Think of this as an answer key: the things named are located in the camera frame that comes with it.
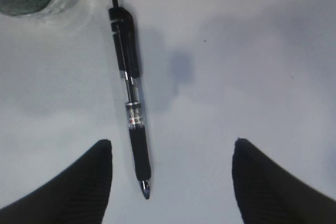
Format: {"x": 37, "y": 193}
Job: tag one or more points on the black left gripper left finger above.
{"x": 79, "y": 194}

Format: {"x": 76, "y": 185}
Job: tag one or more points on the black pen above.
{"x": 124, "y": 37}

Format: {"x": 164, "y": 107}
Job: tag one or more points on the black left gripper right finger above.
{"x": 267, "y": 193}

